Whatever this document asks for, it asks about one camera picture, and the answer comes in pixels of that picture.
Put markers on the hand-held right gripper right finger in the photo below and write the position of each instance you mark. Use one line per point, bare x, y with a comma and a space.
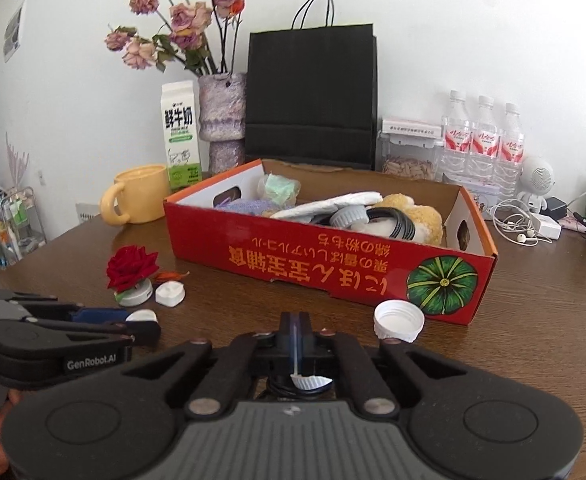
305, 345

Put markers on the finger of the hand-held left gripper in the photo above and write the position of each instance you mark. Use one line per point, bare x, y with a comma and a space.
145, 332
100, 316

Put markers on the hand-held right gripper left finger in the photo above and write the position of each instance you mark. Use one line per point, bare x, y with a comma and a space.
289, 345

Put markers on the small white cap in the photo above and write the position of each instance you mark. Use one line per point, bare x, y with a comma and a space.
310, 382
142, 316

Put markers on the white flip lid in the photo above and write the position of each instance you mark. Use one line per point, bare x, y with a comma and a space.
170, 295

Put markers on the red rose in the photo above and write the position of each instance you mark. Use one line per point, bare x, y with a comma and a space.
130, 267

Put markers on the orange dried flower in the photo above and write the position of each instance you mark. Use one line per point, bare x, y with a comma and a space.
173, 276

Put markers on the red cardboard box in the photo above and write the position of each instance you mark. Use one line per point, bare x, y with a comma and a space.
323, 270

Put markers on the white ribbed bottle cap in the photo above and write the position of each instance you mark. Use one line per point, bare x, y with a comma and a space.
398, 327

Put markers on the grey ribbed lid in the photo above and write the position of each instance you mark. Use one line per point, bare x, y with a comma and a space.
349, 216

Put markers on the white cloth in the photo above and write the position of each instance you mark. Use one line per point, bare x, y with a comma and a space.
323, 205

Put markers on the purple knit pouch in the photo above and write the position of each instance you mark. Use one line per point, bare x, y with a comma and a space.
248, 206

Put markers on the green packet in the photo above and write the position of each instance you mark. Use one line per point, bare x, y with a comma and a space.
279, 190

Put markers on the yellow white plush toy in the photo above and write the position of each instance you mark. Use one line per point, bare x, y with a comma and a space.
425, 220

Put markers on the white board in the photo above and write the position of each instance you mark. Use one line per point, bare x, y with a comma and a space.
87, 212

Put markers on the yellow mug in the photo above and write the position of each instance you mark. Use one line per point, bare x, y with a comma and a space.
140, 195

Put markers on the white green milk carton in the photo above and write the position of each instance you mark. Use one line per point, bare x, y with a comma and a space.
180, 135

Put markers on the clear seed container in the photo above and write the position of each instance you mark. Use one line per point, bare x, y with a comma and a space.
408, 162

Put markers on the floral tin box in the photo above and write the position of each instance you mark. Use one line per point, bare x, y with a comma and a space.
483, 200

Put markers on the purple stone vase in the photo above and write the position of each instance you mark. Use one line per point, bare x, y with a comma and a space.
223, 115

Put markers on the white earphones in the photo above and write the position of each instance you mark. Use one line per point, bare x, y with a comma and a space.
510, 220

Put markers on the flat white box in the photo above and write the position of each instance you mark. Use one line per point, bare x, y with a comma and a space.
410, 126

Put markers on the black paper bag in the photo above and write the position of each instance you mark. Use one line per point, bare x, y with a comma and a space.
313, 95

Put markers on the white charger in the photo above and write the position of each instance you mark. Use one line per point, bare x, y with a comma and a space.
545, 227

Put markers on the white robot speaker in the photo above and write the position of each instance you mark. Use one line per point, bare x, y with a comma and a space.
535, 180

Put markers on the black charger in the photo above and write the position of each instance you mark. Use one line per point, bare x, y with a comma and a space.
556, 206

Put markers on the dried rose bouquet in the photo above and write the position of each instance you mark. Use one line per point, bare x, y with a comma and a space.
183, 15

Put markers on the wall picture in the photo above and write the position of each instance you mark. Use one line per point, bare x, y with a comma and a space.
14, 30

